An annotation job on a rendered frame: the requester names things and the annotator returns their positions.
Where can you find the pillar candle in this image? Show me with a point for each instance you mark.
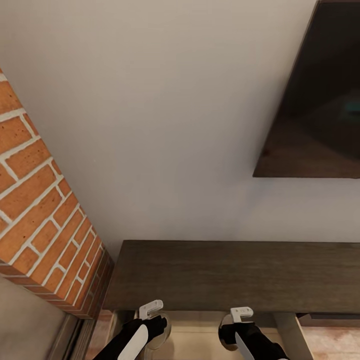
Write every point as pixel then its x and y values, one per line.
pixel 227 320
pixel 159 340

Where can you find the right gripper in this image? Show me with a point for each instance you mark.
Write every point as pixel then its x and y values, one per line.
pixel 228 333

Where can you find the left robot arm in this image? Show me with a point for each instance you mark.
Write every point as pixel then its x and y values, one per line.
pixel 135 334

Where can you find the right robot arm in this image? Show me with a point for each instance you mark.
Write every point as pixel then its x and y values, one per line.
pixel 252 344

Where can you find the wall mounted tv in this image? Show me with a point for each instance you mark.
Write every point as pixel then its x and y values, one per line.
pixel 315 132

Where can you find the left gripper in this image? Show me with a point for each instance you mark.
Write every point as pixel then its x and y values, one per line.
pixel 156 326

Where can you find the wood fireplace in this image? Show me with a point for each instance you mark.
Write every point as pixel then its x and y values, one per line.
pixel 34 329

